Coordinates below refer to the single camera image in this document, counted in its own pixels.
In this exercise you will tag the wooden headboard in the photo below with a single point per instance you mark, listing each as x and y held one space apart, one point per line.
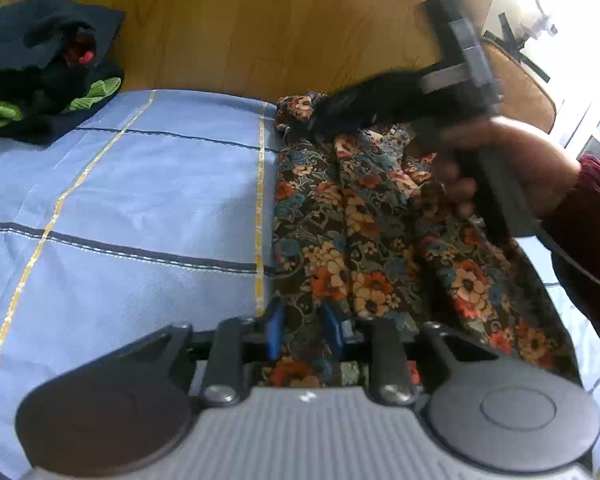
255 20

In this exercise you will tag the black cross-shaped stand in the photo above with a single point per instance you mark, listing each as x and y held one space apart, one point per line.
507 30

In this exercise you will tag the navy blue garment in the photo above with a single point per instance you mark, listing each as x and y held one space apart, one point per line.
25 30

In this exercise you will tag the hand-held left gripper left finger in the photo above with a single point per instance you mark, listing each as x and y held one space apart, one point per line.
275 332

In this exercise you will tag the white window frame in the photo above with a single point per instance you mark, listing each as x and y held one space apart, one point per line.
587 125

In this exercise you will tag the brown cushion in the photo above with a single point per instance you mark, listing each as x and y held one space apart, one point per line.
525 95

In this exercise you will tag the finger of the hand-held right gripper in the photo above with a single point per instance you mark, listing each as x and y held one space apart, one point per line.
380 89
370 116

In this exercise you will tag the person's right hand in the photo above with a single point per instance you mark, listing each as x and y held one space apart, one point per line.
530 170

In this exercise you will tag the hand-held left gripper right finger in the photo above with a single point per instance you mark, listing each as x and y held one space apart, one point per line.
332 332

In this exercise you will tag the blue checked bed sheet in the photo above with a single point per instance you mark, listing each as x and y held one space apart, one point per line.
130 200

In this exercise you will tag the floral print garment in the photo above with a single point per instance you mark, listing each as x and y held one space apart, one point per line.
360 240

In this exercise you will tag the red garment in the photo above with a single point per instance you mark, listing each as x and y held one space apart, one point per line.
82 55

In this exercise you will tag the black garment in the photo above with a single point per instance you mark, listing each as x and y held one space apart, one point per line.
40 92

